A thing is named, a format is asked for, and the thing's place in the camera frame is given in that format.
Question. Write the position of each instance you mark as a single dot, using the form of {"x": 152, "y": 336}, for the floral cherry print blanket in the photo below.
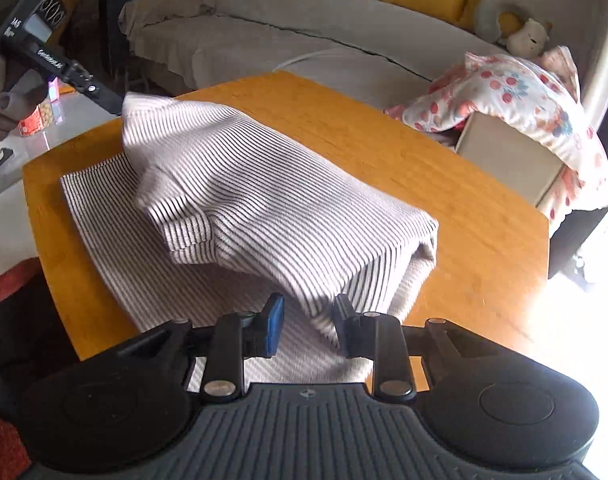
{"x": 542, "y": 100}

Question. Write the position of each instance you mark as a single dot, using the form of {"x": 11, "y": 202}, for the grey covered sofa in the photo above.
{"x": 371, "y": 51}

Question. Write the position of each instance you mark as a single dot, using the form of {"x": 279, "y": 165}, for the red snack jar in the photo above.
{"x": 40, "y": 119}

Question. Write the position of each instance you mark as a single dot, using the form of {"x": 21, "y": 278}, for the white bear plush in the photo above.
{"x": 528, "y": 42}

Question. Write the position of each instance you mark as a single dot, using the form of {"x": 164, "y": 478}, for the yellow cushion right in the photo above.
{"x": 467, "y": 19}

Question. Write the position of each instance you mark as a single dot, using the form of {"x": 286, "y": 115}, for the striped beige knit garment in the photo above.
{"x": 207, "y": 211}

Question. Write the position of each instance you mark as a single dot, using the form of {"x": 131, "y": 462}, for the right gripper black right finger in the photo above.
{"x": 379, "y": 338}

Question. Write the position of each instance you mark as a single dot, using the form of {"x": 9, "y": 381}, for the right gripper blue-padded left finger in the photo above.
{"x": 235, "y": 338}

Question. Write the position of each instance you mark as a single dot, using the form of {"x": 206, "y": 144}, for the grey neck pillow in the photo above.
{"x": 496, "y": 20}

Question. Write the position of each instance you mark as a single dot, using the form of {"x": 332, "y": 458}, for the beige cardboard box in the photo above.
{"x": 509, "y": 156}

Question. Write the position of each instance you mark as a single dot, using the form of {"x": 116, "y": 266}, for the left hand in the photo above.
{"x": 22, "y": 89}

